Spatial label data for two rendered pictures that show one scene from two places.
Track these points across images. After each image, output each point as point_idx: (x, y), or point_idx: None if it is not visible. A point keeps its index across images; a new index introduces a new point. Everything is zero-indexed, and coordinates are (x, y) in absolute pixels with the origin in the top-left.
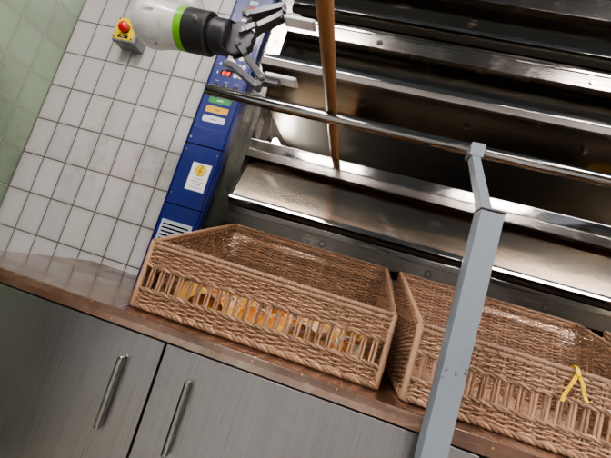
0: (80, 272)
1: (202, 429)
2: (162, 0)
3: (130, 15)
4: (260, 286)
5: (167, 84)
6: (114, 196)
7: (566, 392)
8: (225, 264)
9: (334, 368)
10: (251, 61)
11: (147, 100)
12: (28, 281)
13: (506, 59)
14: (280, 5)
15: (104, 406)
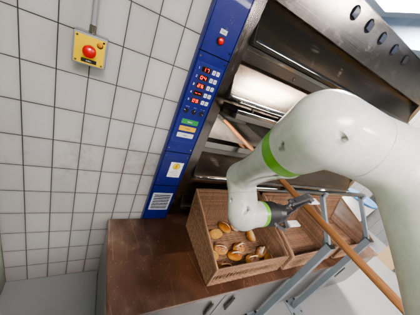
0: (147, 259)
1: (234, 300)
2: (259, 217)
3: (237, 226)
4: (254, 265)
5: (139, 100)
6: (110, 183)
7: None
8: (244, 265)
9: (268, 270)
10: (286, 223)
11: (122, 115)
12: (170, 307)
13: None
14: (309, 199)
15: (207, 312)
